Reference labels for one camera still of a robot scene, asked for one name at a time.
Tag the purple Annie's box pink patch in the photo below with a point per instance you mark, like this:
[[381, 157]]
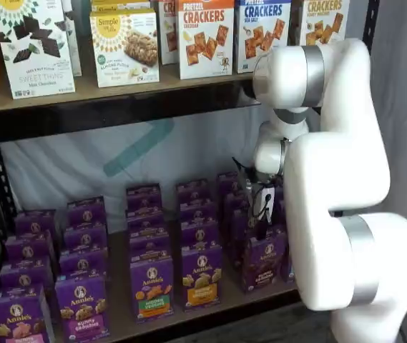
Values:
[[24, 273], [35, 225], [28, 248], [17, 318]]

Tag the purple Annie's box violet patch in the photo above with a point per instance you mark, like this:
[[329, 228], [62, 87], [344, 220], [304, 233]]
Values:
[[81, 262], [85, 237], [81, 307], [87, 212]]

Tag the black metal shelving rack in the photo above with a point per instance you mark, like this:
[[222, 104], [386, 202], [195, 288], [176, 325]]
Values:
[[117, 118]]

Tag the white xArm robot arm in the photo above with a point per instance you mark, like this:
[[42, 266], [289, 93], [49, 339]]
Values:
[[332, 178]]

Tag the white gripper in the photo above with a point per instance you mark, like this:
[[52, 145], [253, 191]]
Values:
[[267, 200]]

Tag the purple Annie's box green patch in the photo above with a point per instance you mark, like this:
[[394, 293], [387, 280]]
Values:
[[144, 196], [151, 289], [149, 241], [146, 218]]

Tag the Simple Mills Sweet Thins box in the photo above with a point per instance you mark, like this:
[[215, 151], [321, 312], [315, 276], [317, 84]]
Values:
[[35, 53], [74, 43]]

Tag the orange pretzel crackers box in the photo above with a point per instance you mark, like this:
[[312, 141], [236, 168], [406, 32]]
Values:
[[203, 43], [169, 32]]

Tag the purple Annie's box teal patch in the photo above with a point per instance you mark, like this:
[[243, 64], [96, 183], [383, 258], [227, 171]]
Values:
[[280, 214], [291, 273]]

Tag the purple Annie's box orange patch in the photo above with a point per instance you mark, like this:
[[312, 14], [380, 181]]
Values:
[[193, 191], [200, 232], [197, 211], [201, 278]]

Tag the gray side curtain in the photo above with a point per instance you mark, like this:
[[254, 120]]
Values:
[[403, 89]]

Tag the yellow pretzel crackers box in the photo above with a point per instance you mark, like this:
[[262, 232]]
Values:
[[324, 21]]

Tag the white backdrop cloth teal print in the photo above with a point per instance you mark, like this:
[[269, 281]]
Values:
[[81, 160]]

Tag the blue pretzel crackers box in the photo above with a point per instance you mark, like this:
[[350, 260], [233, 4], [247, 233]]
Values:
[[260, 21]]

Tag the purple Annie's box brown patch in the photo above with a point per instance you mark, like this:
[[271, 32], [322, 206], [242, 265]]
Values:
[[230, 203], [237, 232], [224, 182], [264, 261]]

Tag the Simple Mills almond bars box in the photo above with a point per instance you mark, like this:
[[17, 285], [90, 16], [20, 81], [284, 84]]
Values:
[[117, 4], [124, 50]]

